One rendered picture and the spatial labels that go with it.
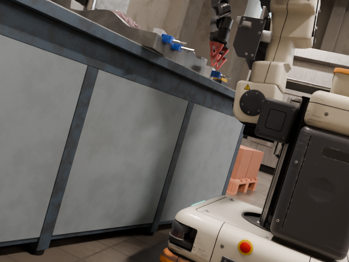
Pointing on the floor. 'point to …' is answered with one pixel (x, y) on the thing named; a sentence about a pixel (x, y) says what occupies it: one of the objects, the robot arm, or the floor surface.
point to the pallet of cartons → (245, 170)
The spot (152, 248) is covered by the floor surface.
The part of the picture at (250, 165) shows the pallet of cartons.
